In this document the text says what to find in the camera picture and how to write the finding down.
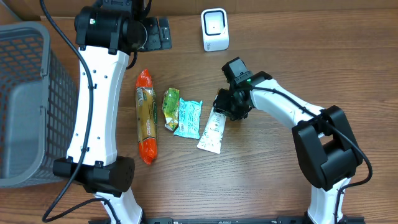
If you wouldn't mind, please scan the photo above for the white gold-capped cream tube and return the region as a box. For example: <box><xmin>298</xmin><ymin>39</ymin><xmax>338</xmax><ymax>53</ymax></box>
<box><xmin>197</xmin><ymin>106</ymin><xmax>226</xmax><ymax>154</ymax></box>

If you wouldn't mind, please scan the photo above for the teal snack packet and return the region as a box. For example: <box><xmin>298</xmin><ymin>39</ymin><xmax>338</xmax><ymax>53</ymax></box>
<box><xmin>174</xmin><ymin>98</ymin><xmax>203</xmax><ymax>139</ymax></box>

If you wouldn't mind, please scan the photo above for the green snack packet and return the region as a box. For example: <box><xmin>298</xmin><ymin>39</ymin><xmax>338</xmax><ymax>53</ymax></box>
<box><xmin>162</xmin><ymin>88</ymin><xmax>180</xmax><ymax>131</ymax></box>

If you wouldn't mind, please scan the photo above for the orange pasta package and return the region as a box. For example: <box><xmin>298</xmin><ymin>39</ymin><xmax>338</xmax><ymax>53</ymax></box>
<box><xmin>136</xmin><ymin>69</ymin><xmax>158</xmax><ymax>165</ymax></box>

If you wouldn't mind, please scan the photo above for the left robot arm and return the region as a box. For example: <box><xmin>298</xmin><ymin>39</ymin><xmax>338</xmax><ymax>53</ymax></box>
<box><xmin>53</xmin><ymin>1</ymin><xmax>153</xmax><ymax>223</ymax></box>

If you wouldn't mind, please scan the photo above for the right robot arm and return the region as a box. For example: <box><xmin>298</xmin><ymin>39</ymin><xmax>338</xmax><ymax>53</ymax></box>
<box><xmin>213</xmin><ymin>57</ymin><xmax>365</xmax><ymax>223</ymax></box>

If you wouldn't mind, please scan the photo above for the white barcode scanner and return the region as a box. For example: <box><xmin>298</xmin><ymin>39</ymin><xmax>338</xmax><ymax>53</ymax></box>
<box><xmin>201</xmin><ymin>8</ymin><xmax>229</xmax><ymax>52</ymax></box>

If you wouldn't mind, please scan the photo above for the grey plastic shopping basket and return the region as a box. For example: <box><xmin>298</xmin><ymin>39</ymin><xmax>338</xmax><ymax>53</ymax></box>
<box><xmin>1</xmin><ymin>22</ymin><xmax>78</xmax><ymax>188</ymax></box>

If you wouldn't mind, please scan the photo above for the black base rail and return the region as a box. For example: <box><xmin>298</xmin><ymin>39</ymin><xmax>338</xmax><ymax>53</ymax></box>
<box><xmin>88</xmin><ymin>216</ymin><xmax>366</xmax><ymax>224</ymax></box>

